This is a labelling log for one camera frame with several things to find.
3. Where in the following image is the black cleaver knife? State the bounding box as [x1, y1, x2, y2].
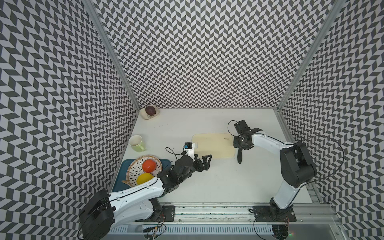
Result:
[237, 148, 243, 164]

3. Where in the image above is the cream plastic cutting board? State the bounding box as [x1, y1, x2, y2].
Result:
[192, 133, 236, 159]

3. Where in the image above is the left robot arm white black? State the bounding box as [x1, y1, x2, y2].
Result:
[77, 154, 212, 240]

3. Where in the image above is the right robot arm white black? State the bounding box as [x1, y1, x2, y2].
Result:
[233, 120, 317, 216]

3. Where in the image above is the red tomato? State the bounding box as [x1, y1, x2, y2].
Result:
[142, 159, 157, 173]

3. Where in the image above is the yellow lemon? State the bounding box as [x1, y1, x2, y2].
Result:
[136, 173, 154, 185]

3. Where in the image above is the white woven basket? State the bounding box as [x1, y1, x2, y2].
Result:
[122, 155, 163, 187]

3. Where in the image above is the green white mug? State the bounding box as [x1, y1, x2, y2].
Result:
[129, 135, 146, 153]

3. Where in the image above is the dark red plum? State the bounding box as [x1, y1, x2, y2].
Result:
[145, 106, 157, 118]

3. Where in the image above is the cream small bowl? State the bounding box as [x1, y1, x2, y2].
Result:
[140, 105, 160, 120]

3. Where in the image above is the teal tray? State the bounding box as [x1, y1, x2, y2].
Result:
[112, 159, 171, 192]

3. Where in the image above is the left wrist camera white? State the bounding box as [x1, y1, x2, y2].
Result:
[183, 142, 197, 161]

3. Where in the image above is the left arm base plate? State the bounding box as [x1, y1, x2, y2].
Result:
[136, 205, 176, 223]

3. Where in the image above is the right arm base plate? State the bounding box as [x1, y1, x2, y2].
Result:
[252, 206, 297, 223]

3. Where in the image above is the aluminium front rail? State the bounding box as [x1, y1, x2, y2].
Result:
[121, 202, 342, 226]

